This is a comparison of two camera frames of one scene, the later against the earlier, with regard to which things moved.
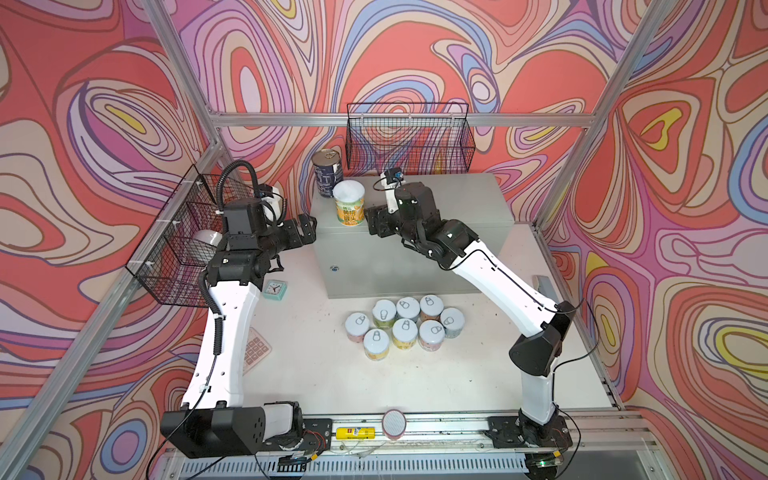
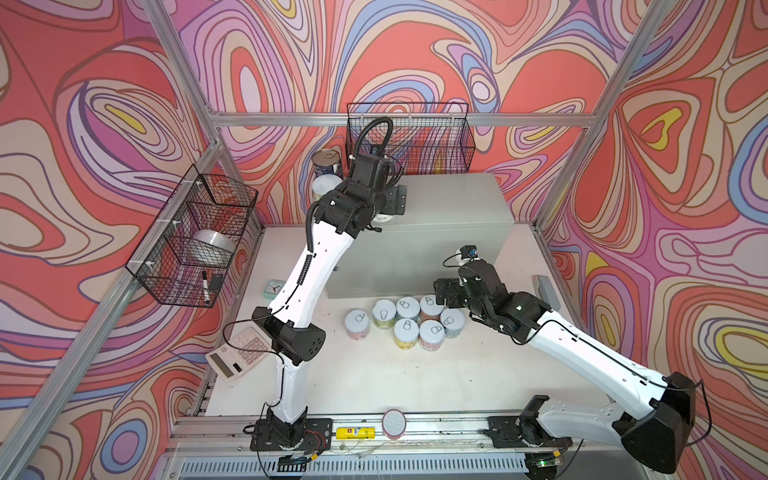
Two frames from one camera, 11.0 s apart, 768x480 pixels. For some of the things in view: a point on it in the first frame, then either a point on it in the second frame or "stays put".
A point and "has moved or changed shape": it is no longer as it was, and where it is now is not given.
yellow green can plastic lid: x=349 y=196 has moved or changed shape
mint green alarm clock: x=275 y=289 stays put
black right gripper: x=378 y=217 to x=452 y=285
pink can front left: x=356 y=324 stays put
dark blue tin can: x=328 y=169 stays put
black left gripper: x=307 y=232 to x=391 y=192
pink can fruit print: x=431 y=335 stays put
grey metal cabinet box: x=348 y=264 stays put
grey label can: x=408 y=307 stays put
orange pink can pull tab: x=432 y=305 stays put
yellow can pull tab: x=376 y=344 has moved or changed shape
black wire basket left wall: x=170 y=262 stays put
